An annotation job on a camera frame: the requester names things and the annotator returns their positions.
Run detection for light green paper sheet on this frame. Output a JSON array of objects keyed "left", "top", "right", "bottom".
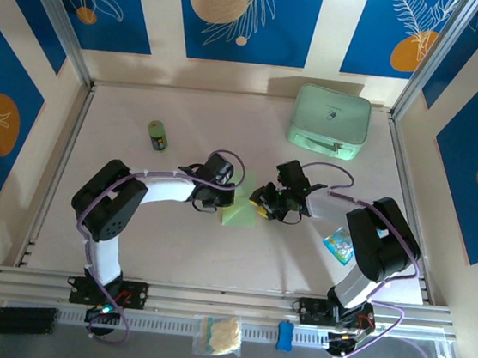
[{"left": 218, "top": 167, "right": 266, "bottom": 233}]

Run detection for colourful blue snack packet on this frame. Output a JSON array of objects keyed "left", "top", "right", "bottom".
[{"left": 318, "top": 223, "right": 358, "bottom": 267}]

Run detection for green bottle with dark label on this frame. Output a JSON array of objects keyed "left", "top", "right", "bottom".
[{"left": 145, "top": 118, "right": 172, "bottom": 154}]

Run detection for mint green zip pouch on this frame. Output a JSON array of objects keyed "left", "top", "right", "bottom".
[{"left": 283, "top": 82, "right": 374, "bottom": 163}]

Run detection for small blue clip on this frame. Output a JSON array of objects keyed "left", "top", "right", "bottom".
[{"left": 275, "top": 319, "right": 296, "bottom": 351}]

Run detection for clear bag with yellow contents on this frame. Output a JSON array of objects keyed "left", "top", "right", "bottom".
[{"left": 191, "top": 312, "right": 246, "bottom": 358}]

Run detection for black ribbed block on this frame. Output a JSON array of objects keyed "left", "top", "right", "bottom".
[{"left": 0, "top": 300, "right": 59, "bottom": 342}]

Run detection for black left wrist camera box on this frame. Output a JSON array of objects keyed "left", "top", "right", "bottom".
[{"left": 197, "top": 150, "right": 238, "bottom": 187}]

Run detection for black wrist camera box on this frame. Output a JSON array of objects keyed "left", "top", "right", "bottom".
[
  {"left": 273, "top": 157, "right": 314, "bottom": 195},
  {"left": 197, "top": 150, "right": 238, "bottom": 187}
]

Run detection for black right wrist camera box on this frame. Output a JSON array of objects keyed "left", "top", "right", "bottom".
[{"left": 273, "top": 157, "right": 314, "bottom": 195}]

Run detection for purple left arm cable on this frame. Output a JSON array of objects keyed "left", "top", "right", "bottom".
[{"left": 63, "top": 134, "right": 248, "bottom": 358}]

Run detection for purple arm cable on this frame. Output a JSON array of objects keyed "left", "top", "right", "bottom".
[
  {"left": 281, "top": 160, "right": 433, "bottom": 358},
  {"left": 63, "top": 134, "right": 248, "bottom": 358}
]

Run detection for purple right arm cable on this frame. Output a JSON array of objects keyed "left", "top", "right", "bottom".
[{"left": 281, "top": 160, "right": 433, "bottom": 358}]

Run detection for aluminium cross rail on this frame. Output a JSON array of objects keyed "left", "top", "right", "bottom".
[{"left": 0, "top": 256, "right": 461, "bottom": 355}]

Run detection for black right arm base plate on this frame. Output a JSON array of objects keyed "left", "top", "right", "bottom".
[{"left": 293, "top": 296, "right": 378, "bottom": 358}]

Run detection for aluminium side rail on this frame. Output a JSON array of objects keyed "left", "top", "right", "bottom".
[
  {"left": 15, "top": 73, "right": 99, "bottom": 275},
  {"left": 366, "top": 108, "right": 457, "bottom": 306}
]

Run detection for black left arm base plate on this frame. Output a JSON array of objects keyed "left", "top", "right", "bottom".
[{"left": 64, "top": 274, "right": 150, "bottom": 342}]

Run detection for grey slotted cable duct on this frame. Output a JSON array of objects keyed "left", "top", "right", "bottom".
[{"left": 53, "top": 298, "right": 335, "bottom": 355}]

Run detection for blue floral wall poster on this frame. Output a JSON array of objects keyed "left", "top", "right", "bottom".
[
  {"left": 0, "top": 4, "right": 57, "bottom": 226},
  {"left": 33, "top": 0, "right": 159, "bottom": 58},
  {"left": 421, "top": 21, "right": 478, "bottom": 268},
  {"left": 339, "top": 0, "right": 463, "bottom": 87},
  {"left": 167, "top": 0, "right": 328, "bottom": 73}
]

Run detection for aluminium upright post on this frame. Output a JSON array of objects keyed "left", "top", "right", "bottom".
[
  {"left": 6, "top": 0, "right": 104, "bottom": 88},
  {"left": 390, "top": 0, "right": 478, "bottom": 129}
]

